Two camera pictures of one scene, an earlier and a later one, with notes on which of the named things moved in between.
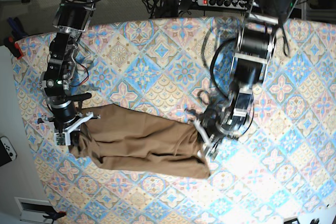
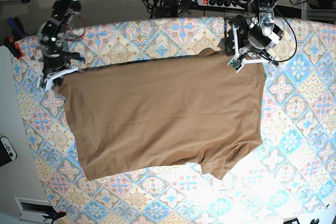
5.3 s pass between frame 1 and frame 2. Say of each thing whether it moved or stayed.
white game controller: stayed
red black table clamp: stayed
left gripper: moved
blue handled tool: stayed
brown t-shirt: moved
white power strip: stayed
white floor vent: stayed
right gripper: moved
